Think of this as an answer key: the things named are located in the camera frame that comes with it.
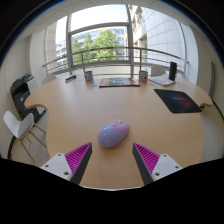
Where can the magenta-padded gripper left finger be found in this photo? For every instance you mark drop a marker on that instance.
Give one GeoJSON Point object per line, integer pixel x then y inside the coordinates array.
{"type": "Point", "coordinates": [58, 165]}

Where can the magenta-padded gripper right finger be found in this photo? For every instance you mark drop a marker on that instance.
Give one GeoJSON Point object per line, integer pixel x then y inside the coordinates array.
{"type": "Point", "coordinates": [165, 165]}

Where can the lilac and pink computer mouse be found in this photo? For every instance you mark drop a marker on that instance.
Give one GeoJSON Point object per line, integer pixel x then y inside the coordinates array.
{"type": "Point", "coordinates": [112, 134]}

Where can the black printed mouse pad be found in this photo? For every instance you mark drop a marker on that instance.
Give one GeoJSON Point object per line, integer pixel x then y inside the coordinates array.
{"type": "Point", "coordinates": [178, 100]}

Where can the white chair with wooden legs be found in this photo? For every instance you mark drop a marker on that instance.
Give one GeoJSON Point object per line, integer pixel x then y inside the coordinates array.
{"type": "Point", "coordinates": [19, 126]}

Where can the black printer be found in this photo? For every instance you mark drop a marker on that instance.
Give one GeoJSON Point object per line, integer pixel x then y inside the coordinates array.
{"type": "Point", "coordinates": [21, 93]}

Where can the small dark blue box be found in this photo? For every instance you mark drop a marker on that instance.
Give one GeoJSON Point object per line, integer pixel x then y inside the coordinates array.
{"type": "Point", "coordinates": [70, 79]}

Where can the blue and white pen cup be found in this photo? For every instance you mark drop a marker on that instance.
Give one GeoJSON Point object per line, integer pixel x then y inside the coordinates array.
{"type": "Point", "coordinates": [88, 76]}

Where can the black cylindrical speaker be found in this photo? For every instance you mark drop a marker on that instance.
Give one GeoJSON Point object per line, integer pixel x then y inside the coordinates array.
{"type": "Point", "coordinates": [172, 71]}

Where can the red magazine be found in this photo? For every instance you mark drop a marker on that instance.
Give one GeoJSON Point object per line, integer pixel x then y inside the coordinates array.
{"type": "Point", "coordinates": [119, 82]}

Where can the grey metal balcony railing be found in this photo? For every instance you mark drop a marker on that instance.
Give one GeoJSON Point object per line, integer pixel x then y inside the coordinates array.
{"type": "Point", "coordinates": [100, 49]}

